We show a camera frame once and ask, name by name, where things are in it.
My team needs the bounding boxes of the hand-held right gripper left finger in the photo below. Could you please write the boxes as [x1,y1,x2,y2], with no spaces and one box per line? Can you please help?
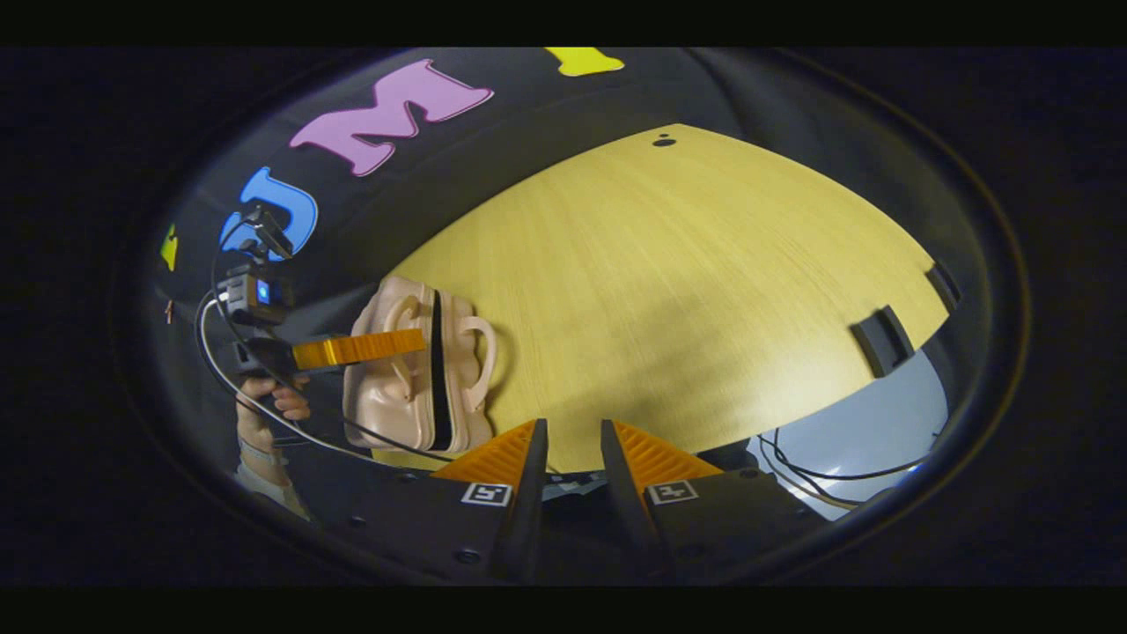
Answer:
[306,418,549,585]

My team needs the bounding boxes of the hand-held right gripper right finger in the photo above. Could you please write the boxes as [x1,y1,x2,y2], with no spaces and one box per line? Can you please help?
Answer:
[600,418,829,585]

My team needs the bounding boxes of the black backdrop cloth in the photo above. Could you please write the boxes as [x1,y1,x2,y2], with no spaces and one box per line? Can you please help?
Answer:
[154,48,969,353]

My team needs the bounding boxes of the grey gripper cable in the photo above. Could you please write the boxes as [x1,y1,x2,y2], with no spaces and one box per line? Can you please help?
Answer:
[197,295,459,464]

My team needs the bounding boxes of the black floor cable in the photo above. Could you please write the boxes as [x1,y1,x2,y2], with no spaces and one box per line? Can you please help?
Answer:
[757,430,936,512]

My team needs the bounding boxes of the black table bracket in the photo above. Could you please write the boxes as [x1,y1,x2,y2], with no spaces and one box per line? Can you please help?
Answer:
[924,262,963,311]
[849,305,917,379]

